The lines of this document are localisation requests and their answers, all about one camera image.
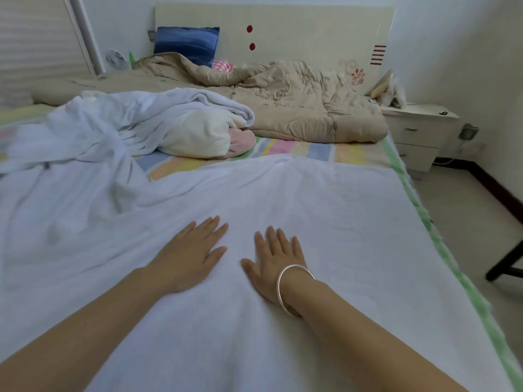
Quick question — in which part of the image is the small white desk fan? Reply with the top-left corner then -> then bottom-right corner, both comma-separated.
106,48 -> 127,70

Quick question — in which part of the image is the blue pillow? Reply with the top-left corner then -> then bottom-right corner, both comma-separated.
154,27 -> 221,68

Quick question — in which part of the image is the cream fleece blanket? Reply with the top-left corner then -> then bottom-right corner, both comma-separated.
159,108 -> 234,160

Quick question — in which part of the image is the black clothes rack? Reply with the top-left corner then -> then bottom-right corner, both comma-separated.
485,239 -> 523,283

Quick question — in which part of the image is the person's left hand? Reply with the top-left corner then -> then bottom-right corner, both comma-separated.
147,216 -> 230,296

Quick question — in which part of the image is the white nightstand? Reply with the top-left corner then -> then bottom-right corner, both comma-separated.
381,104 -> 461,172

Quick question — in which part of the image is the silver bracelet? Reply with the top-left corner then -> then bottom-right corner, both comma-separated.
275,264 -> 317,317

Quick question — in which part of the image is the white towel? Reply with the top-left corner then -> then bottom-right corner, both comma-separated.
0,87 -> 516,392

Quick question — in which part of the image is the beige quilt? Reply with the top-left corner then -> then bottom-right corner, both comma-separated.
31,53 -> 389,144

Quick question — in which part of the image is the cream plush toy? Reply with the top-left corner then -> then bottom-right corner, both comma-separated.
368,69 -> 408,109

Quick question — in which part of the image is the striped pastel bed sheet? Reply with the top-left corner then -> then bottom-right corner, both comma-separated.
0,102 -> 523,392

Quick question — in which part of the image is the person's left forearm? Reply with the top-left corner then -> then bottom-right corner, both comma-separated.
0,269 -> 177,392

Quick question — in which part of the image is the white headboard with red dots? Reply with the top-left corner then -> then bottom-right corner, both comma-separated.
154,4 -> 396,95

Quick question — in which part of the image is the person's right hand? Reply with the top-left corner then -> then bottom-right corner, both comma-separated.
240,226 -> 315,311

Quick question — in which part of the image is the dark brown baseboard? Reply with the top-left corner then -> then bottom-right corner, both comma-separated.
433,157 -> 523,225

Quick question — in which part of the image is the person's right forearm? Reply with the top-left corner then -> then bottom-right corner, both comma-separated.
286,277 -> 469,392

